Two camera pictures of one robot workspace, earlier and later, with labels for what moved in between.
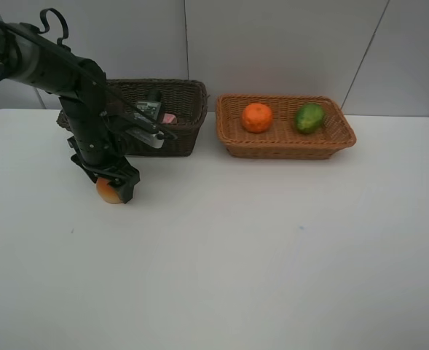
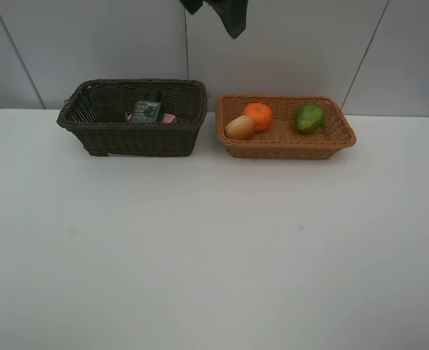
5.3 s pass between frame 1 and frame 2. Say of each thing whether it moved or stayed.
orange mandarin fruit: stayed
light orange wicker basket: stayed
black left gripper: moved
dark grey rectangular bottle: stayed
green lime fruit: stayed
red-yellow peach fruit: moved
